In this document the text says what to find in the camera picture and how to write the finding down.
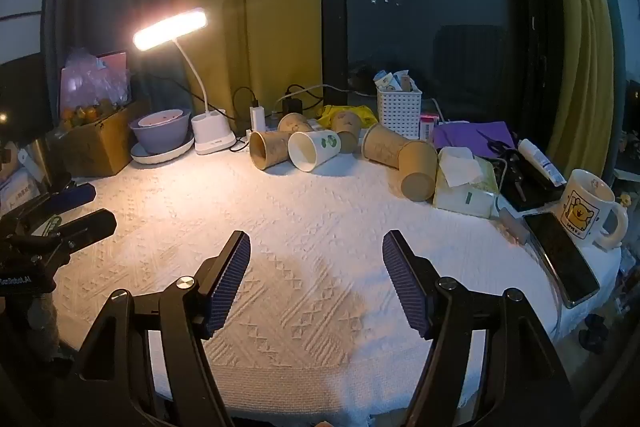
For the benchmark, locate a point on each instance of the yellow curtain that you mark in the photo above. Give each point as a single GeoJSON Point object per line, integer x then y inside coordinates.
{"type": "Point", "coordinates": [580, 32]}
{"type": "Point", "coordinates": [270, 7]}

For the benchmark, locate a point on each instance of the clear plastic bag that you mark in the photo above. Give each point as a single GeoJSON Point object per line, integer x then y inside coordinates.
{"type": "Point", "coordinates": [92, 82]}

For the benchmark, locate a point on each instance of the cardboard box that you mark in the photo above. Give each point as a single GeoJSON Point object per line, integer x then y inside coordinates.
{"type": "Point", "coordinates": [102, 147]}

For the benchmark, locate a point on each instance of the small pink white box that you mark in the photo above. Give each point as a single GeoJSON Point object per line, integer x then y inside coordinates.
{"type": "Point", "coordinates": [429, 127]}

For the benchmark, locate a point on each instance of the small grey case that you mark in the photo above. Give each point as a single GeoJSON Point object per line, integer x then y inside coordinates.
{"type": "Point", "coordinates": [515, 226]}

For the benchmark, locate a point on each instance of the black scissors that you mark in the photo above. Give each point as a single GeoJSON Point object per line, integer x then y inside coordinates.
{"type": "Point", "coordinates": [495, 146]}

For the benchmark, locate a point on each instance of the white cartoon mug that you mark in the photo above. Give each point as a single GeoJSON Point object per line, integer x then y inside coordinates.
{"type": "Point", "coordinates": [585, 207]}

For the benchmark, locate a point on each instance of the white tube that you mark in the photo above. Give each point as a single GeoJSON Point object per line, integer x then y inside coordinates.
{"type": "Point", "coordinates": [540, 161]}

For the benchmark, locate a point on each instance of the brown paper cup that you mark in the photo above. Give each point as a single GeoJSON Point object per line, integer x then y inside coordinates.
{"type": "Point", "coordinates": [419, 172]}
{"type": "Point", "coordinates": [275, 148]}
{"type": "Point", "coordinates": [296, 123]}
{"type": "Point", "coordinates": [346, 129]}
{"type": "Point", "coordinates": [382, 146]}

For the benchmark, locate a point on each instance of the purple cloth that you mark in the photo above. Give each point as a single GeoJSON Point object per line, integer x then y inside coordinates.
{"type": "Point", "coordinates": [457, 137]}

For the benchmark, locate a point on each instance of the white textured tablecloth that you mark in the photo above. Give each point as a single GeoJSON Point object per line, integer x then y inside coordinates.
{"type": "Point", "coordinates": [310, 217]}

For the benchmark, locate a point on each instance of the white paper cup green print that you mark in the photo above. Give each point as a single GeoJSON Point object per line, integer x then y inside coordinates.
{"type": "Point", "coordinates": [317, 149]}

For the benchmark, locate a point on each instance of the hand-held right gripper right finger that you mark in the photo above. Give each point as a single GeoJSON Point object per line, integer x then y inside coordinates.
{"type": "Point", "coordinates": [404, 287]}

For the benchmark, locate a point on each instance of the white charger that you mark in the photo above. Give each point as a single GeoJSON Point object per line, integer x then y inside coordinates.
{"type": "Point", "coordinates": [258, 119]}

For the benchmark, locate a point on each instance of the black charger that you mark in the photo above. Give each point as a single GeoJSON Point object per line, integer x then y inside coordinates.
{"type": "Point", "coordinates": [292, 105]}

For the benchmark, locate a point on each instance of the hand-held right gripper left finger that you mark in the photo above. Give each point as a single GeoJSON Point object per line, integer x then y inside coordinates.
{"type": "Point", "coordinates": [229, 283]}

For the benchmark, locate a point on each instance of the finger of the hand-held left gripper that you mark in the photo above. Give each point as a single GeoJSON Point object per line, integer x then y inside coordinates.
{"type": "Point", "coordinates": [75, 195]}
{"type": "Point", "coordinates": [92, 225]}

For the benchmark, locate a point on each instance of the black notebook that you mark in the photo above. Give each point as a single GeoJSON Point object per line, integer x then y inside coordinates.
{"type": "Point", "coordinates": [535, 192]}

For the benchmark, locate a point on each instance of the white plastic basket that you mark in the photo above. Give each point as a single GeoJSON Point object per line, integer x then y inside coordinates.
{"type": "Point", "coordinates": [399, 114]}

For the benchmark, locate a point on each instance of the white plate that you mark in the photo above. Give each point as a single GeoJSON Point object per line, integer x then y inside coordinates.
{"type": "Point", "coordinates": [172, 153]}

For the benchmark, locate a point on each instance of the purple bowl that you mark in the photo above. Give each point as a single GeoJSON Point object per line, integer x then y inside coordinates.
{"type": "Point", "coordinates": [160, 137]}

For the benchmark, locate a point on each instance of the bunch of keys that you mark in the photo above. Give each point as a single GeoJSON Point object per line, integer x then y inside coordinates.
{"type": "Point", "coordinates": [517, 187]}

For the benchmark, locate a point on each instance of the white desk lamp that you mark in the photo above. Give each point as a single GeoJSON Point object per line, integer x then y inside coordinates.
{"type": "Point", "coordinates": [215, 137]}

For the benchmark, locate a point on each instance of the tissue pack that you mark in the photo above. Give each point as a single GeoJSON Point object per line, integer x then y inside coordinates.
{"type": "Point", "coordinates": [462, 194]}

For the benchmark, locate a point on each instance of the packets in basket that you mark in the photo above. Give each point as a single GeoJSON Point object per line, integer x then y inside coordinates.
{"type": "Point", "coordinates": [392, 81]}

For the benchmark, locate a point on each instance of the black smartphone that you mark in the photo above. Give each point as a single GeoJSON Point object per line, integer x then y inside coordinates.
{"type": "Point", "coordinates": [562, 257]}

